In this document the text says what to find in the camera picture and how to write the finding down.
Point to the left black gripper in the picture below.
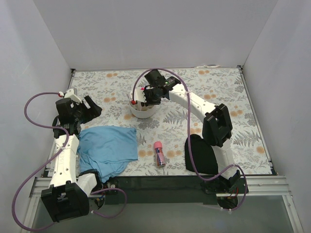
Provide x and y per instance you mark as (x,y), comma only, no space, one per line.
(81,108)

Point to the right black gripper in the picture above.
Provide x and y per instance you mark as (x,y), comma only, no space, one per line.
(147,96)

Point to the white round divided organizer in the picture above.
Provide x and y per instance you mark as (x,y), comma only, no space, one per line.
(142,112)

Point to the pink capped glue tube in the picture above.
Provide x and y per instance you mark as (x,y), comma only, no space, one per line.
(159,155)

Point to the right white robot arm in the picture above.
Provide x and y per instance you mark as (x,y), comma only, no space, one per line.
(217,126)

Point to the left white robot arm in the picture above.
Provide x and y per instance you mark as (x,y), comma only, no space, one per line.
(67,194)

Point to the floral patterned table mat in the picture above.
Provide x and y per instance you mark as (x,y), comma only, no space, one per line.
(109,90)

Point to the light blue cloth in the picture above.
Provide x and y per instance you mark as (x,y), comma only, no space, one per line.
(107,149)

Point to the black cloth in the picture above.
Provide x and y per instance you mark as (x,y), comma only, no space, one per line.
(203,155)

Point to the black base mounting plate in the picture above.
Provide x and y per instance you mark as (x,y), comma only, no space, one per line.
(167,189)

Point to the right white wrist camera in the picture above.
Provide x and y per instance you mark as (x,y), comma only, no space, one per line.
(137,97)

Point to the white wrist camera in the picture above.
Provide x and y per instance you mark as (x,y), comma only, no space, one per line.
(72,94)
(137,97)

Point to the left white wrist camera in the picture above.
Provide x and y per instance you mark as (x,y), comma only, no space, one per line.
(72,94)

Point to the aluminium frame rail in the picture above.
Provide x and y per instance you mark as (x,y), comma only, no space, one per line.
(257,186)

